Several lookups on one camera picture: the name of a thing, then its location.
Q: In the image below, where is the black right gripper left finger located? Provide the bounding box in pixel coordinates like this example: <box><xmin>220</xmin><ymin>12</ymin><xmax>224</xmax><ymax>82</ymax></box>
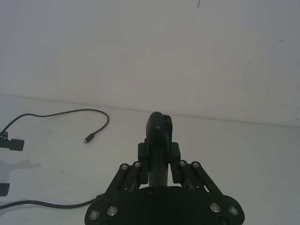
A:
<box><xmin>106</xmin><ymin>142</ymin><xmax>151</xmax><ymax>198</ymax></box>

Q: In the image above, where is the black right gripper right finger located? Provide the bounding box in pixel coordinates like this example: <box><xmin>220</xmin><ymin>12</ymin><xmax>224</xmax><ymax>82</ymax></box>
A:
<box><xmin>168</xmin><ymin>142</ymin><xmax>226</xmax><ymax>195</ymax></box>

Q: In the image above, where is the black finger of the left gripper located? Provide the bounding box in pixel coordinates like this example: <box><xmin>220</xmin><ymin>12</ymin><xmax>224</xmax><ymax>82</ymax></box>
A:
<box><xmin>0</xmin><ymin>132</ymin><xmax>25</xmax><ymax>152</ymax></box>
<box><xmin>0</xmin><ymin>182</ymin><xmax>10</xmax><ymax>197</ymax></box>

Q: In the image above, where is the black cable with silver plug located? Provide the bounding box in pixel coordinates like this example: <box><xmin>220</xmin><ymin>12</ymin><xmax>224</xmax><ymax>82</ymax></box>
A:
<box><xmin>0</xmin><ymin>109</ymin><xmax>110</xmax><ymax>144</ymax></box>

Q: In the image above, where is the thin dark gripper cable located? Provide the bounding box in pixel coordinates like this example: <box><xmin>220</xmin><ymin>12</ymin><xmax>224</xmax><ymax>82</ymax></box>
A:
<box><xmin>0</xmin><ymin>194</ymin><xmax>103</xmax><ymax>210</ymax></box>

